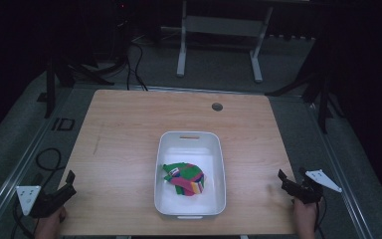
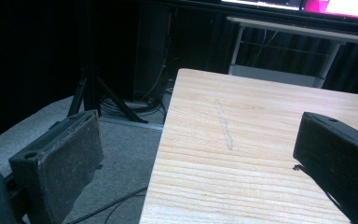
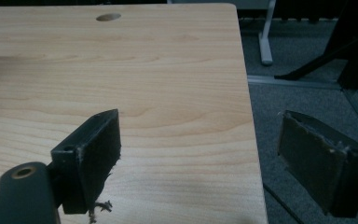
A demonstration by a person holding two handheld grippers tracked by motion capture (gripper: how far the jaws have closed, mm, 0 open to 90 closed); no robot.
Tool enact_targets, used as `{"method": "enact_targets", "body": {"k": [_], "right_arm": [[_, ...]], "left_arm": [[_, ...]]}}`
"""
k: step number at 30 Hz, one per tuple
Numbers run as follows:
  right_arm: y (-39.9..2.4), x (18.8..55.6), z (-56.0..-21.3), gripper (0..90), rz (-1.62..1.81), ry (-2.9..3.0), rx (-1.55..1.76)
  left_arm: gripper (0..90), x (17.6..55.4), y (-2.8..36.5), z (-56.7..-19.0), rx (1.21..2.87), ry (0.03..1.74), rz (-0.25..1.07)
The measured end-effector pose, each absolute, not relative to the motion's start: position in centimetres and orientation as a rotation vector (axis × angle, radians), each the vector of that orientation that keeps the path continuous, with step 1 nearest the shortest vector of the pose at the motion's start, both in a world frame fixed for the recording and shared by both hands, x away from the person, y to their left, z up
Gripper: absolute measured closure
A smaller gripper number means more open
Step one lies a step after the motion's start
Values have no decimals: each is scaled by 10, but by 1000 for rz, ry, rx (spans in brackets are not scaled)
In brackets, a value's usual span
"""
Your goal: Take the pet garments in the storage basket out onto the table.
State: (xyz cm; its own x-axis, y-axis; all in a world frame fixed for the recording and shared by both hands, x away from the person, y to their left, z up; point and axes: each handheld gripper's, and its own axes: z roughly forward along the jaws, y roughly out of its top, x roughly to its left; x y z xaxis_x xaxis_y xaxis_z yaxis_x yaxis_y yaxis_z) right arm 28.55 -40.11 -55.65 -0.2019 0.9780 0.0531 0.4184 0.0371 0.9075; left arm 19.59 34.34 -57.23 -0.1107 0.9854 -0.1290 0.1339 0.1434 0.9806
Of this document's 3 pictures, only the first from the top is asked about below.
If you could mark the black tripod stand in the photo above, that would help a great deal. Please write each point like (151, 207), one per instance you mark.
(315, 83)
(67, 71)

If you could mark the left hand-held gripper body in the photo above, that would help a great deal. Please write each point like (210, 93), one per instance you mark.
(46, 202)

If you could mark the white metal stand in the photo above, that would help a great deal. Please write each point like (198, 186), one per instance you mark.
(224, 26)

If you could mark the person's left hand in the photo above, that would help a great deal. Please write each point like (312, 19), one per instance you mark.
(50, 226)

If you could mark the white plastic basin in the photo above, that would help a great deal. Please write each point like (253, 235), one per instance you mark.
(212, 186)

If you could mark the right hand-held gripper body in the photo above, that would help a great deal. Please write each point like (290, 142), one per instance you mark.
(308, 191)

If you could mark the person's right hand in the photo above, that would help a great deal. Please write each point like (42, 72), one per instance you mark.
(305, 219)

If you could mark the green pink striped cloth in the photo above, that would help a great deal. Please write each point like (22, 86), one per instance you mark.
(187, 179)

